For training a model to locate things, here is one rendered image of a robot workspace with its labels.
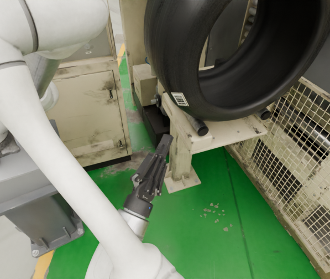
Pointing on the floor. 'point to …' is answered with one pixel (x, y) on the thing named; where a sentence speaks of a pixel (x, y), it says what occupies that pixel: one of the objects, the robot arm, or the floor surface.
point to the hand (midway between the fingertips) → (164, 145)
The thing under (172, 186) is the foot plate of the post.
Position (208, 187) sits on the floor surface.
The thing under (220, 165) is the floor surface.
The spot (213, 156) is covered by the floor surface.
